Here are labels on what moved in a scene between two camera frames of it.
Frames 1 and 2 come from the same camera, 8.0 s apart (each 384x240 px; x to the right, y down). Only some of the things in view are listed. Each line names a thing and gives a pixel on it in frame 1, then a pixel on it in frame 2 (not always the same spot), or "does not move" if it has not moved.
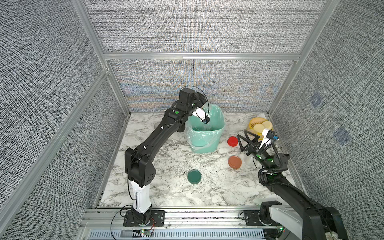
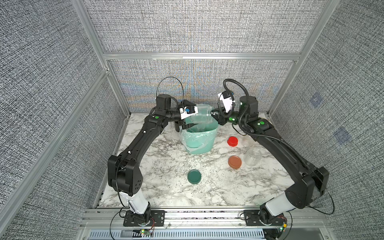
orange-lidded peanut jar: [249, 160] does not move
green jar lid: [194, 176] does not move
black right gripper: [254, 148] -> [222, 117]
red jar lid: [232, 141] does not move
